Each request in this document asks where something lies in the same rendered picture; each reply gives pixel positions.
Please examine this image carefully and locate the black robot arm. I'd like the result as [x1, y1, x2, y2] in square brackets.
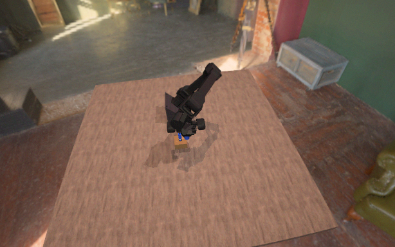
[170, 62, 222, 137]

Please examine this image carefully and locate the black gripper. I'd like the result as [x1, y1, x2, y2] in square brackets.
[167, 118, 205, 133]

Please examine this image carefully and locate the tan square block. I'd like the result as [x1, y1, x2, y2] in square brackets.
[174, 135, 188, 149]

